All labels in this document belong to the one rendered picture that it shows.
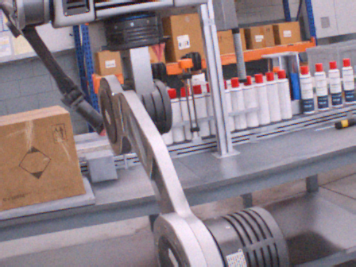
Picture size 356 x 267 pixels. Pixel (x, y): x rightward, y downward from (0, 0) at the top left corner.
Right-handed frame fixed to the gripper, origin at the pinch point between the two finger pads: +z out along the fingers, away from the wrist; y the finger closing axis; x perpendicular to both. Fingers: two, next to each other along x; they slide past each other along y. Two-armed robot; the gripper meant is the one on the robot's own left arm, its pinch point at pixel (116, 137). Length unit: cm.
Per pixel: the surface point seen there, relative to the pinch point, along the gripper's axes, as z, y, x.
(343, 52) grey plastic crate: 112, 124, -142
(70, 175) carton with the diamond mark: -12.9, -39.9, 17.5
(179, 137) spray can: 18.3, -2.8, -16.4
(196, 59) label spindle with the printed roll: 18, 55, -53
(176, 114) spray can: 11.3, -2.7, -22.2
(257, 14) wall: 139, 456, -218
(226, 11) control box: -4, -15, -62
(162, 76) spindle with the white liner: 3.3, 23.6, -31.9
